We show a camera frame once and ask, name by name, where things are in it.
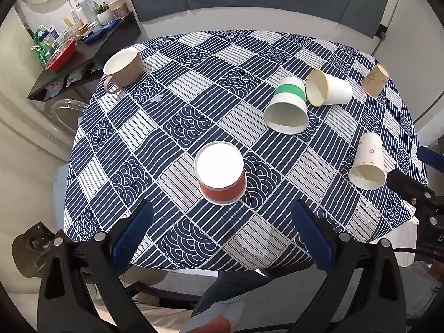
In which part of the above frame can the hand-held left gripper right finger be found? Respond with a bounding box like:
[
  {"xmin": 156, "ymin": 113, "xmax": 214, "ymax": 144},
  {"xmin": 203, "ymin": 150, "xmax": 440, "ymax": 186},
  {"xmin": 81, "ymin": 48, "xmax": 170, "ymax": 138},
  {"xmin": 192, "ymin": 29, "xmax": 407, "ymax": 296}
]
[{"xmin": 291, "ymin": 199, "xmax": 407, "ymax": 333}]

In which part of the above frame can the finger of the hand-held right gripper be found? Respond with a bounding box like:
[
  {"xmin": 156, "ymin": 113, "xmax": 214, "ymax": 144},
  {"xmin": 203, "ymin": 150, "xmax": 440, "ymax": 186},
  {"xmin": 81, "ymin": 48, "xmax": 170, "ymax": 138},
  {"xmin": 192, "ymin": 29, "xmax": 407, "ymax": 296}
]
[
  {"xmin": 417, "ymin": 146, "xmax": 444, "ymax": 171},
  {"xmin": 386, "ymin": 169, "xmax": 444, "ymax": 216}
]

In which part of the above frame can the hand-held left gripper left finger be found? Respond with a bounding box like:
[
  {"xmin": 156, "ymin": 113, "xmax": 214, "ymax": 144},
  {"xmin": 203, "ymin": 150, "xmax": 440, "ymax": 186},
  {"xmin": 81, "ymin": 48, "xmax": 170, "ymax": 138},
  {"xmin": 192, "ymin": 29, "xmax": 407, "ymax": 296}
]
[{"xmin": 37, "ymin": 199, "xmax": 155, "ymax": 333}]

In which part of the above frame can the white paper cup with hearts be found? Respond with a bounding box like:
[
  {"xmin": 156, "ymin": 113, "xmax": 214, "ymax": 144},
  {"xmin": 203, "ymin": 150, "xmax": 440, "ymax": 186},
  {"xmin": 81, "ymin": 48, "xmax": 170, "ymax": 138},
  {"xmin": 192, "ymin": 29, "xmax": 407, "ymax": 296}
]
[{"xmin": 348, "ymin": 132, "xmax": 387, "ymax": 191}]

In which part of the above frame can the brown paper cup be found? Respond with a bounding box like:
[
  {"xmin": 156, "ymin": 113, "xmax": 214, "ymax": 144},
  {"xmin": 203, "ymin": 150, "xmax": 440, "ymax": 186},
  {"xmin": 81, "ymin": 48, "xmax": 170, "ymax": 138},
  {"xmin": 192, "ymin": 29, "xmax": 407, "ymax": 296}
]
[{"xmin": 360, "ymin": 63, "xmax": 391, "ymax": 99}]

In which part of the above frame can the red paper cup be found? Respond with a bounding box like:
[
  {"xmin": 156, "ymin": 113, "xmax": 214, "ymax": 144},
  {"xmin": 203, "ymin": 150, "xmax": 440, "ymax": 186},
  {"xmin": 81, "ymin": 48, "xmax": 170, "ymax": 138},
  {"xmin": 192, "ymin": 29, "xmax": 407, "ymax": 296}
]
[{"xmin": 194, "ymin": 141, "xmax": 248, "ymax": 205}]

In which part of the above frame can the white paper cup yellow inside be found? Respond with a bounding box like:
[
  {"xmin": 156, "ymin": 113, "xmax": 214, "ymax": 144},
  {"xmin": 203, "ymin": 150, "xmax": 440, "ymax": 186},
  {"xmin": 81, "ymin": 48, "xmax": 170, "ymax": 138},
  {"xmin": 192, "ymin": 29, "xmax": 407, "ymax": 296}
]
[{"xmin": 305, "ymin": 69, "xmax": 354, "ymax": 108}]

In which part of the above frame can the green striped paper cup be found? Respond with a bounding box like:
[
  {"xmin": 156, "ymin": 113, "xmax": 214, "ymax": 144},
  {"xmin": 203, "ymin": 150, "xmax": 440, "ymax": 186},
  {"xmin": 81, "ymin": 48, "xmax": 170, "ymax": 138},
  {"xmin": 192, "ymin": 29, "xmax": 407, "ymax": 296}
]
[{"xmin": 264, "ymin": 75, "xmax": 309, "ymax": 135}]

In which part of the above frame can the black table base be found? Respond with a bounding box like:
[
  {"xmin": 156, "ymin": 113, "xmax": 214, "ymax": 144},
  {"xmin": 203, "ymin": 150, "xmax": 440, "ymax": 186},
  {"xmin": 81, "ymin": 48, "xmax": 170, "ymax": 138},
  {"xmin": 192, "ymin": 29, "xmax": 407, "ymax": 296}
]
[{"xmin": 120, "ymin": 273, "xmax": 217, "ymax": 312}]

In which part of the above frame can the brown bag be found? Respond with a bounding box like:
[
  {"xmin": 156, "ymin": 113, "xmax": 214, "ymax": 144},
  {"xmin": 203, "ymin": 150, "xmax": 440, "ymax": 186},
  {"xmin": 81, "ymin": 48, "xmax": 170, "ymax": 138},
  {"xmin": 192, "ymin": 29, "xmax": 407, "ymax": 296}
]
[{"xmin": 12, "ymin": 223, "xmax": 57, "ymax": 279}]

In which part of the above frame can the person's leg in jeans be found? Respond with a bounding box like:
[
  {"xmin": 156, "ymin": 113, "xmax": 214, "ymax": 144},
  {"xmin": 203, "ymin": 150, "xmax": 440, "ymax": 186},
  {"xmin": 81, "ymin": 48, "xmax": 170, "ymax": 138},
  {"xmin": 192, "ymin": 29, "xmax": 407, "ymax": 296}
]
[{"xmin": 180, "ymin": 270, "xmax": 275, "ymax": 333}]

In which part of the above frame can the blue patterned tablecloth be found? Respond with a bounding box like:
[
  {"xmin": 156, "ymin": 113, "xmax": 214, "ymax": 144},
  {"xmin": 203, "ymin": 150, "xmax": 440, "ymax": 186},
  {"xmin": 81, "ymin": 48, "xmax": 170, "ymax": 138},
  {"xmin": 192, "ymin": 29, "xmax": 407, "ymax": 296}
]
[{"xmin": 63, "ymin": 29, "xmax": 429, "ymax": 273}]

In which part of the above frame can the transparent chair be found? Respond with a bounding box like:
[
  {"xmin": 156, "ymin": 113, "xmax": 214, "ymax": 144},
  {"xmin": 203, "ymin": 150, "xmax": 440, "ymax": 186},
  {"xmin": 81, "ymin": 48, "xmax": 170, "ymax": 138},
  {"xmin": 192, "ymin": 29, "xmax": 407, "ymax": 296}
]
[{"xmin": 51, "ymin": 99, "xmax": 88, "ymax": 133}]

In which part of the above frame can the beige ceramic mug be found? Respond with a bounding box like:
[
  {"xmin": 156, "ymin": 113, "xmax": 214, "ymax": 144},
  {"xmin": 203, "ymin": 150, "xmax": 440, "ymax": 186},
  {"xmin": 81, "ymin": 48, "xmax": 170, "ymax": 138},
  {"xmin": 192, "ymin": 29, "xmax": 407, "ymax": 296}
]
[{"xmin": 103, "ymin": 47, "xmax": 144, "ymax": 94}]

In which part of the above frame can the red bowl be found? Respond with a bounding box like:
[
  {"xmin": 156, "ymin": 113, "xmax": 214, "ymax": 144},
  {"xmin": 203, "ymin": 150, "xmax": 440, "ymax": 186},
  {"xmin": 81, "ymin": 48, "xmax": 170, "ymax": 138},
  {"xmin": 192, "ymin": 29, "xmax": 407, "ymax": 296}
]
[{"xmin": 44, "ymin": 37, "xmax": 76, "ymax": 73}]

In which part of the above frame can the blue flat tray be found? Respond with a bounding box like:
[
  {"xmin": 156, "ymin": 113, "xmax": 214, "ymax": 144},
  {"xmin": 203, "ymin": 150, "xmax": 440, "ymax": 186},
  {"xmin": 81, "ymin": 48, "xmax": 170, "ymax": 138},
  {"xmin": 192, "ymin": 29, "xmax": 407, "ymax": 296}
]
[{"xmin": 84, "ymin": 19, "xmax": 121, "ymax": 44}]

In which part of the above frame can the green packet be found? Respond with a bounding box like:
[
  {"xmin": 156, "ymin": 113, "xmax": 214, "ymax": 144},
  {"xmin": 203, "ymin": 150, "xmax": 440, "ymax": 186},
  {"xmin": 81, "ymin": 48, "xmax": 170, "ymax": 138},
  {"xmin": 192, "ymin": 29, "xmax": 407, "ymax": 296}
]
[{"xmin": 32, "ymin": 29, "xmax": 53, "ymax": 67}]

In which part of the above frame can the small potted plant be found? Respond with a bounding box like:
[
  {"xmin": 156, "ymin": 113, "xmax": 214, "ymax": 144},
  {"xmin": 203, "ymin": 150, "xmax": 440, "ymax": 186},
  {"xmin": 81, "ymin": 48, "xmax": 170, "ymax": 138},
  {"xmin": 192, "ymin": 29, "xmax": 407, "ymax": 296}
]
[{"xmin": 95, "ymin": 2, "xmax": 114, "ymax": 26}]

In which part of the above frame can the pink jar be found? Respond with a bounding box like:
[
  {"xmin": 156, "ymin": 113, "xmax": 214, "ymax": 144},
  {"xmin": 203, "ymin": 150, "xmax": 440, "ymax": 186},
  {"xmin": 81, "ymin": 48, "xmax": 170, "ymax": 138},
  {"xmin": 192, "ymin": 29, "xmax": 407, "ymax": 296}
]
[{"xmin": 108, "ymin": 0, "xmax": 130, "ymax": 20}]

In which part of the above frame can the white pump bottle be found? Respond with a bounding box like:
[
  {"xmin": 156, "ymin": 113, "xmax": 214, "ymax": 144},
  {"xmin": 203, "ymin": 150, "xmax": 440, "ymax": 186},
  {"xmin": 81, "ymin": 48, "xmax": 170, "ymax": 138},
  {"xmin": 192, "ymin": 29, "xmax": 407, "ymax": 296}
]
[{"xmin": 77, "ymin": 0, "xmax": 98, "ymax": 23}]

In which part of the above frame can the white electric toothbrush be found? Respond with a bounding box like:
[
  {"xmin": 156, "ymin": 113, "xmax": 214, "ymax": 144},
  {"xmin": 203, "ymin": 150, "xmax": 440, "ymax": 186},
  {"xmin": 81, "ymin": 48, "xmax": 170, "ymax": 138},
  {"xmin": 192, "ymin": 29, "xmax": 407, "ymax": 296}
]
[{"xmin": 65, "ymin": 0, "xmax": 79, "ymax": 26}]

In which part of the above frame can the black wall shelf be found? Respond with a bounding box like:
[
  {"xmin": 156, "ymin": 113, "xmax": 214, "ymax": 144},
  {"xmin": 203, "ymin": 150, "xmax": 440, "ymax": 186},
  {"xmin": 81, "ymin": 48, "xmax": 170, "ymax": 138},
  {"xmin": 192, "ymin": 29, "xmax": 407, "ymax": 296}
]
[{"xmin": 27, "ymin": 11, "xmax": 142, "ymax": 102}]

